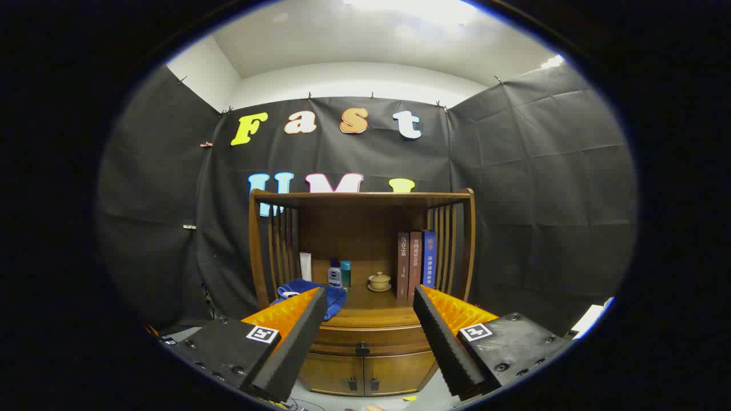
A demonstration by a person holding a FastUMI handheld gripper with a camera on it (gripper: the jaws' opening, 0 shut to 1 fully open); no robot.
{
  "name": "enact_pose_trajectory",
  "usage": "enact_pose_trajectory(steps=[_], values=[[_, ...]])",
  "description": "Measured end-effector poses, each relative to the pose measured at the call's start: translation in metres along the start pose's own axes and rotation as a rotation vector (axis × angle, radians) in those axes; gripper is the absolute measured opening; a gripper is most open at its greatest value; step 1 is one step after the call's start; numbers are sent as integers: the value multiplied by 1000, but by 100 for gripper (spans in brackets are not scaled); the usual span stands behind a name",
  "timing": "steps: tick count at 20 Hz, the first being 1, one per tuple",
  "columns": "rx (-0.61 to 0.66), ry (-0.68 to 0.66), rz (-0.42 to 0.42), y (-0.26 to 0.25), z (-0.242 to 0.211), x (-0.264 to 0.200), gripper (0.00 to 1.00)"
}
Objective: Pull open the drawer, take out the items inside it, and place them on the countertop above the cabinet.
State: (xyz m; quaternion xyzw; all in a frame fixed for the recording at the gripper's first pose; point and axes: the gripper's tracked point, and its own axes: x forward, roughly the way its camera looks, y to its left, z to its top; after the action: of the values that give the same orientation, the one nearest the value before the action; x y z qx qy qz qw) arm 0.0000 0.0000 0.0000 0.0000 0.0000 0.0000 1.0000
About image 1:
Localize black backdrop cloth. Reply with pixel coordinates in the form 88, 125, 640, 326
96, 62, 637, 337

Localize wooden countertop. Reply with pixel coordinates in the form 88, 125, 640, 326
271, 261, 466, 330

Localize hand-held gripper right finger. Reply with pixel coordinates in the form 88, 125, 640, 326
412, 285, 573, 400

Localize reddish brown book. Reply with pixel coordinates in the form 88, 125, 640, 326
408, 231, 423, 303

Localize blue book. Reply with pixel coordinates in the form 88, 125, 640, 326
421, 230, 437, 289

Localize white wall panel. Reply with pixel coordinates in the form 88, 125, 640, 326
571, 297, 614, 340

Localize wooden drawer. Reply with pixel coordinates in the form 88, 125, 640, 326
308, 324, 433, 358

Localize blue folded towel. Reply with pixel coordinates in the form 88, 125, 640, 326
272, 279, 347, 321

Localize wooden cabinet door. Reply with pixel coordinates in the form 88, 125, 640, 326
298, 352, 365, 396
363, 351, 437, 396

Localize wooden cabinet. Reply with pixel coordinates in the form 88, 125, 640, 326
248, 188, 476, 397

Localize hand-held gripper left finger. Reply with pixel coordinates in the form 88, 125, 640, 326
162, 287, 328, 404

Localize dark brown book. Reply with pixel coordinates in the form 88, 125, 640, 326
397, 232, 411, 300

